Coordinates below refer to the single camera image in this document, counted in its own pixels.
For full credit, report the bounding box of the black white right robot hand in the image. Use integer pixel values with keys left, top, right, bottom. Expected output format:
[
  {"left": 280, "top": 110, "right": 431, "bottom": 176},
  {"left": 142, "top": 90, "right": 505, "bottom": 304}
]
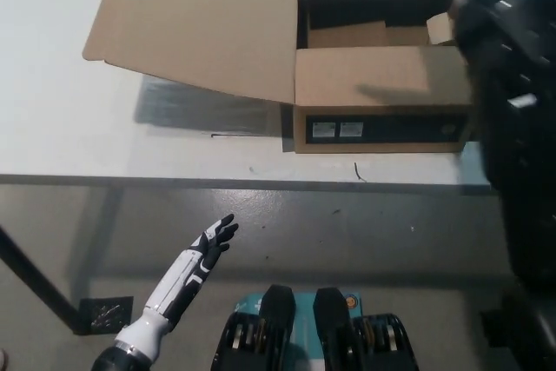
[{"left": 428, "top": 0, "right": 556, "bottom": 98}]

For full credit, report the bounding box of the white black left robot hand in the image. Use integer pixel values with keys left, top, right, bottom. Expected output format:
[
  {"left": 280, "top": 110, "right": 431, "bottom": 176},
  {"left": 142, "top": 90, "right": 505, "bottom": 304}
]
[{"left": 116, "top": 213, "right": 241, "bottom": 362}]

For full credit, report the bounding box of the brown cardboard storage box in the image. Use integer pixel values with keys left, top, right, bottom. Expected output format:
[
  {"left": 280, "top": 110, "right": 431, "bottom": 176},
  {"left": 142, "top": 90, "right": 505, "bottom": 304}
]
[{"left": 82, "top": 0, "right": 478, "bottom": 155}]

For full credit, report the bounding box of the black teal robot torso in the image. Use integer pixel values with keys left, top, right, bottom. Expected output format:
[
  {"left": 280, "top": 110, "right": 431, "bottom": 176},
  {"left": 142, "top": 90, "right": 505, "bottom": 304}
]
[{"left": 210, "top": 283, "right": 420, "bottom": 371}]

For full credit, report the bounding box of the black floor tape patch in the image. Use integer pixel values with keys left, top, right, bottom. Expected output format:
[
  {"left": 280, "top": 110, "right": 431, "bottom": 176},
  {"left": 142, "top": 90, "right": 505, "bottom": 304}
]
[{"left": 78, "top": 296, "right": 135, "bottom": 335}]

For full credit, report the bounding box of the black table base bar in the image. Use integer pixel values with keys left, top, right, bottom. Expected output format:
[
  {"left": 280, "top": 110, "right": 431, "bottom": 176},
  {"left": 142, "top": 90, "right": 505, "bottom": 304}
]
[{"left": 0, "top": 223, "right": 93, "bottom": 336}]

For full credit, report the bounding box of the clear plastic sheet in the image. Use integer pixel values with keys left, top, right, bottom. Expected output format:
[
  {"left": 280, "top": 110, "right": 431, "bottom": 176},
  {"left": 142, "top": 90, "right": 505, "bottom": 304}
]
[{"left": 134, "top": 75, "right": 284, "bottom": 137}]

